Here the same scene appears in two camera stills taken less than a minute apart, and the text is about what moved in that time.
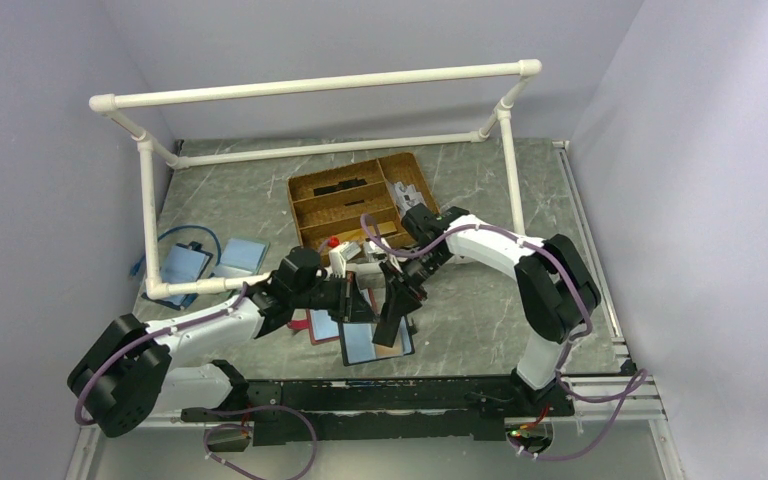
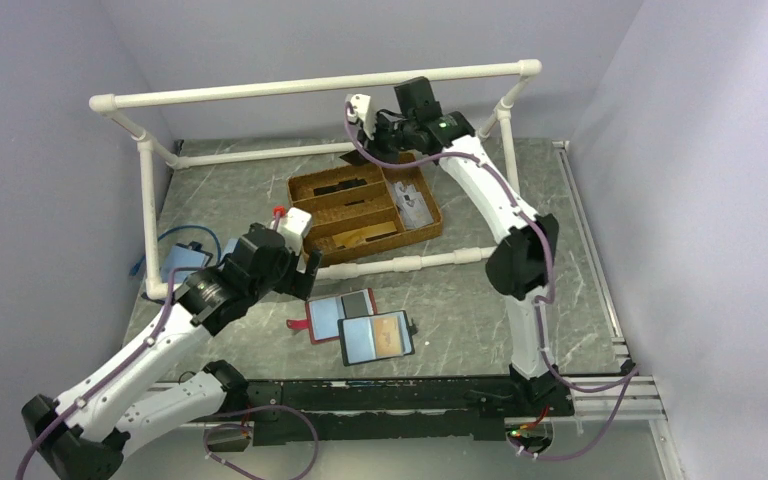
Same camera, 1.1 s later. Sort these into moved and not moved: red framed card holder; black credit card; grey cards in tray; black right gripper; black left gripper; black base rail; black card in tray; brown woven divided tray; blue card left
Moved: black right gripper; black left gripper; black credit card
Not moved: black card in tray; black base rail; grey cards in tray; blue card left; red framed card holder; brown woven divided tray
